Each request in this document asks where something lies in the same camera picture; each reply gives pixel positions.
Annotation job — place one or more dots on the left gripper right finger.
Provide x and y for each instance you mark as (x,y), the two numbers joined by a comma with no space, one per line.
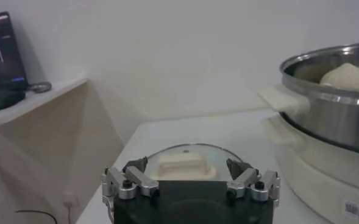
(243,181)

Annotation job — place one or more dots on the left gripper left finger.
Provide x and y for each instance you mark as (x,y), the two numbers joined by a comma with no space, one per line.
(139,179)

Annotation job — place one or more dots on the white steamed baozi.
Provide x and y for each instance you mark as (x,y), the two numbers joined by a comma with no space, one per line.
(346,77)

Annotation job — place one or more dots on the stainless steel steamer basket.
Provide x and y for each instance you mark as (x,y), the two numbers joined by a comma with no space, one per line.
(334,121)

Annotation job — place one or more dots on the cream electric cooker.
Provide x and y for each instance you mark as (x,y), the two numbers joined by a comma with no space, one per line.
(313,182)

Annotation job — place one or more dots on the white side desk with mouse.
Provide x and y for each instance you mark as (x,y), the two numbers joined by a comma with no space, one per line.
(45,137)

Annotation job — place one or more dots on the dark monitor screen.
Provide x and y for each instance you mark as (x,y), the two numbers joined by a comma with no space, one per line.
(2,54)

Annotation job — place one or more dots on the white wall socket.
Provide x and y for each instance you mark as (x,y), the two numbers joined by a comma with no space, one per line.
(69,199)

